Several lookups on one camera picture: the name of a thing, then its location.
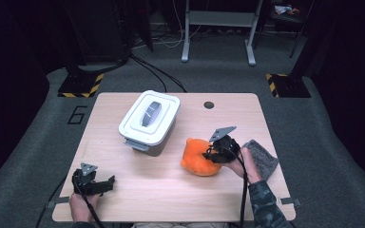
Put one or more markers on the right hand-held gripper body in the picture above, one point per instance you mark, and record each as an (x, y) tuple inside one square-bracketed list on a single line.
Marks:
[(226, 148)]

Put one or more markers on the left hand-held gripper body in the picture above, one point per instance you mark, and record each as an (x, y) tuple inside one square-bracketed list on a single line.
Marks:
[(85, 185)]

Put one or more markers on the orange plush toy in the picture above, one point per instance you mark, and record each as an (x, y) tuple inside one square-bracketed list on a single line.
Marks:
[(195, 158)]

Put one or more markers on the grey fluffy cloth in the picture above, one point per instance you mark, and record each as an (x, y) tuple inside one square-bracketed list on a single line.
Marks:
[(264, 160)]

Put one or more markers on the white box lid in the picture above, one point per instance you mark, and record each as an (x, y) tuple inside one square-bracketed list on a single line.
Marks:
[(133, 126)]

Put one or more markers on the person's left hand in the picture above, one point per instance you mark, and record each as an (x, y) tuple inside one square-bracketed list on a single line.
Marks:
[(79, 207)]

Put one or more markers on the person's right hand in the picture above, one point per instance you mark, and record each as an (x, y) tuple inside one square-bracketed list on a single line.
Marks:
[(248, 166)]

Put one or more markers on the grey tape strip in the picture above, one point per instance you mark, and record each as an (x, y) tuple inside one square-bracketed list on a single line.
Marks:
[(290, 201), (58, 200)]

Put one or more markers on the black striped stand base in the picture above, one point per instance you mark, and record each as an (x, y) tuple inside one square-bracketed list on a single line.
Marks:
[(79, 85), (290, 87)]

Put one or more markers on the white metal stand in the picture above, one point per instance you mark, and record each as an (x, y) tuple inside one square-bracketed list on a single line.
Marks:
[(221, 18)]

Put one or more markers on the black side table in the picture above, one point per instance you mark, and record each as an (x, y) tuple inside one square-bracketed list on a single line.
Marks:
[(286, 18)]

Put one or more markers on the white and orange clutter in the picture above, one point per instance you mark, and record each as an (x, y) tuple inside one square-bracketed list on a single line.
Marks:
[(282, 9)]

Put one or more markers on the black equipment cabinet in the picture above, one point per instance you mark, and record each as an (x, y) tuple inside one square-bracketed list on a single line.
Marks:
[(98, 28)]

